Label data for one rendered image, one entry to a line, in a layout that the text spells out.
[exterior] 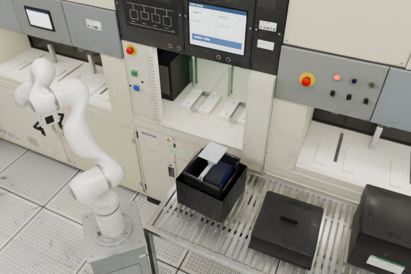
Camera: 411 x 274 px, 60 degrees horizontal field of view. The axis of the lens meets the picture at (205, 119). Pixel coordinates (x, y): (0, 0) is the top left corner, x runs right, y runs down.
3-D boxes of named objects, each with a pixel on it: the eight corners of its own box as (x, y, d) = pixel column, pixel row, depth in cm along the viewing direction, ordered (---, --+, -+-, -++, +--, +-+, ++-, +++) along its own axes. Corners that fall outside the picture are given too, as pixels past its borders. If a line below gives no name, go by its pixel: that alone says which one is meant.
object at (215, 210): (202, 168, 207) (202, 147, 197) (246, 187, 197) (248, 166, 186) (175, 201, 189) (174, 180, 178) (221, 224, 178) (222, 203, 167)
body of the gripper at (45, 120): (36, 114, 181) (43, 130, 188) (55, 106, 186) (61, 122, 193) (31, 106, 185) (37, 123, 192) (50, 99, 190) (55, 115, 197)
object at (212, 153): (207, 171, 204) (207, 129, 184) (238, 185, 196) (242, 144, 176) (183, 201, 188) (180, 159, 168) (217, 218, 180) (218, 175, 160)
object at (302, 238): (247, 247, 168) (249, 231, 160) (265, 200, 189) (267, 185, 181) (310, 271, 159) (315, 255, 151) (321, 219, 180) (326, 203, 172)
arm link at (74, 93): (90, 195, 157) (122, 177, 165) (98, 200, 147) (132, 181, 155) (40, 88, 145) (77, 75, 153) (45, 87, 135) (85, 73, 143)
